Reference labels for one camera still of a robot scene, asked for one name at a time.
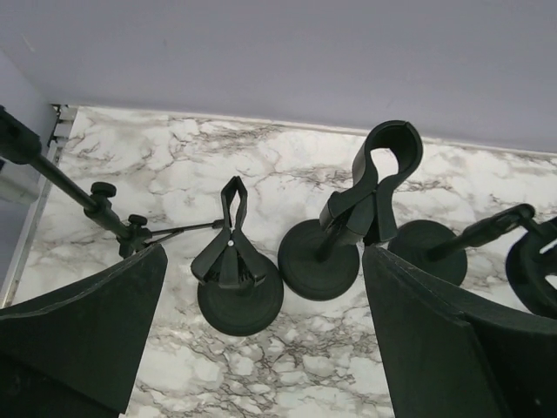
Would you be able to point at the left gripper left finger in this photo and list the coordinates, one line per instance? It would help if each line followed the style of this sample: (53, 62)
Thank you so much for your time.
(75, 351)

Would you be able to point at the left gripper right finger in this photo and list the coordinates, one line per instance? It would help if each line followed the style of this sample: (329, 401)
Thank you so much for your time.
(448, 352)

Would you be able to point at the round-base shock-mount stand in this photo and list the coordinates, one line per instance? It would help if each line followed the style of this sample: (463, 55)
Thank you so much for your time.
(508, 258)

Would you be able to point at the round-base clip stand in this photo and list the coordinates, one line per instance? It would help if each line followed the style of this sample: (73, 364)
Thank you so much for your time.
(318, 258)

